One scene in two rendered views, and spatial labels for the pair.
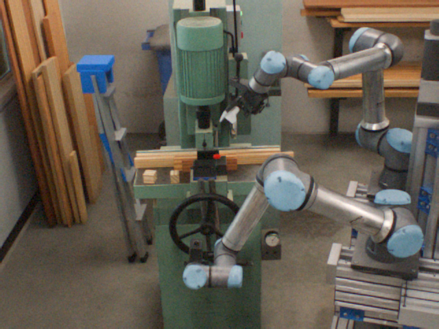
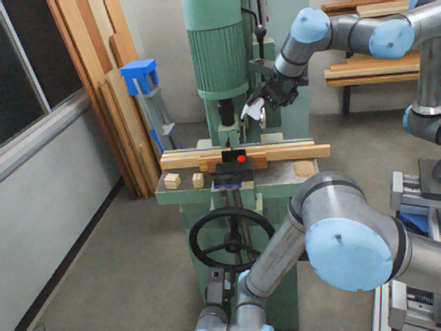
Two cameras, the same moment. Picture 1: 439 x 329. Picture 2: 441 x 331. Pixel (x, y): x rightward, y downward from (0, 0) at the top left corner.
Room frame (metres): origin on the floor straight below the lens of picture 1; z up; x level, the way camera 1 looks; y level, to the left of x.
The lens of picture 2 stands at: (1.24, -0.09, 1.58)
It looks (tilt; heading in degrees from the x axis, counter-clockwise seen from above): 32 degrees down; 10
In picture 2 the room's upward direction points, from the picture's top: 10 degrees counter-clockwise
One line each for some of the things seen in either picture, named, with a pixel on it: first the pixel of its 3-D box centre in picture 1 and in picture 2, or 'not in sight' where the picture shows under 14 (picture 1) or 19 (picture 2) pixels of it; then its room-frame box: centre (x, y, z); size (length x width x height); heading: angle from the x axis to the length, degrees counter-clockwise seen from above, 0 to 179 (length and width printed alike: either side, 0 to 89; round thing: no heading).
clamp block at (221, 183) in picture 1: (208, 183); (234, 188); (2.13, 0.03, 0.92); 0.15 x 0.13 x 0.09; 90
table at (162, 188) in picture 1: (208, 182); (236, 184); (2.22, 0.03, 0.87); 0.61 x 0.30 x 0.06; 90
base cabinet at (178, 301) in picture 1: (209, 254); (246, 238); (2.44, 0.05, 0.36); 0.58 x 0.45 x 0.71; 0
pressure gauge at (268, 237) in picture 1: (271, 239); not in sight; (2.11, -0.22, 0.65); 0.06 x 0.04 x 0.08; 90
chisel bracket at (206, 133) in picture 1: (204, 134); (230, 132); (2.34, 0.04, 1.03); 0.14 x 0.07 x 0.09; 0
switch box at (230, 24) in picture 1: (233, 26); (257, 8); (2.64, -0.10, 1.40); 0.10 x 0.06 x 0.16; 0
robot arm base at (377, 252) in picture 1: (387, 238); not in sight; (1.77, -0.58, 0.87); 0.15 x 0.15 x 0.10
